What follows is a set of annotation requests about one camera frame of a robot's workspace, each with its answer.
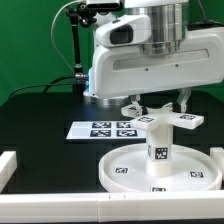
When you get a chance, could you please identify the white round table top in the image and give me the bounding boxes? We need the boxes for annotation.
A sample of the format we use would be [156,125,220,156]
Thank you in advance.
[99,143,222,192]

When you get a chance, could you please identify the grey camera cable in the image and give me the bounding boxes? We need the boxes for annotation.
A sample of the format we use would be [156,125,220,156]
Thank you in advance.
[50,0,83,76]

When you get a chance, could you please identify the white marker tag plate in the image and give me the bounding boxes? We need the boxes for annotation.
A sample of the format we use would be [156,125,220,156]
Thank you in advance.
[66,121,146,140]

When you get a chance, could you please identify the black cables on table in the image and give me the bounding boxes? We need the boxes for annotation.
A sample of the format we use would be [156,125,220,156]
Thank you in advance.
[7,75,87,101]

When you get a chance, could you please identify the white U-shaped border frame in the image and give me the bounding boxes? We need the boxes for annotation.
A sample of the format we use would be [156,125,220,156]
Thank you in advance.
[0,151,224,223]

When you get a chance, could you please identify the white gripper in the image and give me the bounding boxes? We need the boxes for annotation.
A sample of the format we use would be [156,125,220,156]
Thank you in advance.
[89,27,224,116]

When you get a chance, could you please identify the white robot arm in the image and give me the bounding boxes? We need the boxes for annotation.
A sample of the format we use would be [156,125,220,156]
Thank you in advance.
[85,0,224,111]

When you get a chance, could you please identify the white cross-shaped table base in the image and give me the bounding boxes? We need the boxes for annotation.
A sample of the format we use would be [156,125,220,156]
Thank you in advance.
[121,103,204,131]

